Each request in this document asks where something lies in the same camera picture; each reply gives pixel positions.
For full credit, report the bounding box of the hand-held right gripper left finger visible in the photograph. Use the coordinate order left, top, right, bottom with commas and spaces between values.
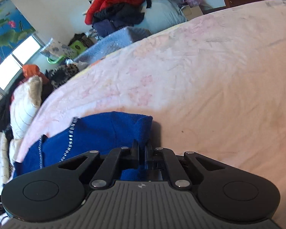
58, 140, 140, 189

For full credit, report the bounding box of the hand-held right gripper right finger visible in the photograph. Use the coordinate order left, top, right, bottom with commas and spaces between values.
144, 140, 230, 189

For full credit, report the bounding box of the blue knit sweater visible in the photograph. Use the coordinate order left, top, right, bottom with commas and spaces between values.
13, 111, 161, 182

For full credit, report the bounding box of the black clothes heap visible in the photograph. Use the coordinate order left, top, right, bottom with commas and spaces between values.
0, 93, 15, 132

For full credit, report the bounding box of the pile of dark clothes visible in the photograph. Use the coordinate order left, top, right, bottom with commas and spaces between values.
87, 0, 158, 37

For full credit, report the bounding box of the white patterned bedding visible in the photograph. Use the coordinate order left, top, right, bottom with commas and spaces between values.
0, 134, 18, 188

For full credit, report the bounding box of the pink floral blanket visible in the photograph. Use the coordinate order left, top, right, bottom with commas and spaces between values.
14, 0, 286, 188

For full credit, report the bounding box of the white quilted duvet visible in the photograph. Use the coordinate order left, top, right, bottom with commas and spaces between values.
9, 75, 42, 139

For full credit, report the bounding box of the leopard print cloth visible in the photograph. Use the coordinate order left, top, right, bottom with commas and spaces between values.
47, 63, 80, 89

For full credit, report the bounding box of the light blue fleece blanket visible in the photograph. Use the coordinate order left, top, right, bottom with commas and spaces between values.
71, 26, 152, 64

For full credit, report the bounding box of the green plastic basket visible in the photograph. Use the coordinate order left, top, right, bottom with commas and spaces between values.
46, 40, 87, 65

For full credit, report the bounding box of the patterned clear plastic bag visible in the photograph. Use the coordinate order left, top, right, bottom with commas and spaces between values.
39, 38, 72, 60

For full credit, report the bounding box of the orange cloth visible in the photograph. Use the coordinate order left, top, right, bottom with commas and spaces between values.
22, 64, 48, 84

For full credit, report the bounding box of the plastic-wrapped pale bundle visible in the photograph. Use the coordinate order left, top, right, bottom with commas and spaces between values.
141, 0, 189, 35

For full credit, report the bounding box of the window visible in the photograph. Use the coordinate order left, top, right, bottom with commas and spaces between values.
0, 34, 46, 96

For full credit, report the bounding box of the cardboard box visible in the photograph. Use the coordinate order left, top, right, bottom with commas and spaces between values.
181, 5, 204, 21

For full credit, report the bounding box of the red garment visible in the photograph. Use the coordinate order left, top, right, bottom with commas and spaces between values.
84, 0, 146, 25

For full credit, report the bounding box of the purple plastic bag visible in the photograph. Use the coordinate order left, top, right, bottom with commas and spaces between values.
181, 0, 203, 8

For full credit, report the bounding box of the lotus flower curtain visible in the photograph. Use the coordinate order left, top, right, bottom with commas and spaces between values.
0, 0, 37, 70

